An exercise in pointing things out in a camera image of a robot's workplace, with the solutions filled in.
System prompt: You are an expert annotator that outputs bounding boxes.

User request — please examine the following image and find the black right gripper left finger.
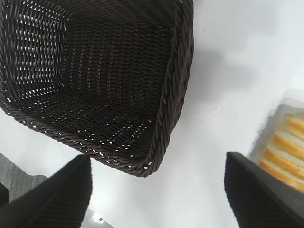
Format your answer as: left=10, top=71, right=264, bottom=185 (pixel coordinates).
left=0, top=154, right=92, bottom=228

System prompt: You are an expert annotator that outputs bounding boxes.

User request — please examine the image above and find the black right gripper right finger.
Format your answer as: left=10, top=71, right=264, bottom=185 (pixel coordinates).
left=223, top=152, right=304, bottom=228

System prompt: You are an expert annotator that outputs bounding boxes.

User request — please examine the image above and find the long striped twisted bread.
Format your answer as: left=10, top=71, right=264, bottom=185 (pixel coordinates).
left=260, top=113, right=304, bottom=190

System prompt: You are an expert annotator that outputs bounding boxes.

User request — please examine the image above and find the dark brown woven basket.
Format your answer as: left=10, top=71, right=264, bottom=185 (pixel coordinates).
left=0, top=0, right=195, bottom=178

